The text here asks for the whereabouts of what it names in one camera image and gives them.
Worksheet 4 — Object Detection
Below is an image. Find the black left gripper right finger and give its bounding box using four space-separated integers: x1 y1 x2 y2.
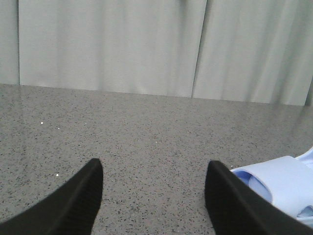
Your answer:
204 161 313 235

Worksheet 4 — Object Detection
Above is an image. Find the pale green curtain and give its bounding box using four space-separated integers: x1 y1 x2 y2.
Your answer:
0 0 313 106

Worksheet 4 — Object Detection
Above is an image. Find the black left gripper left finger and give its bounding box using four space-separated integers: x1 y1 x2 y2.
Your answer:
0 158 103 235

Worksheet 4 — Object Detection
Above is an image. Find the light blue slipper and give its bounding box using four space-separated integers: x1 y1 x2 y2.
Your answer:
296 147 313 169
232 156 313 227

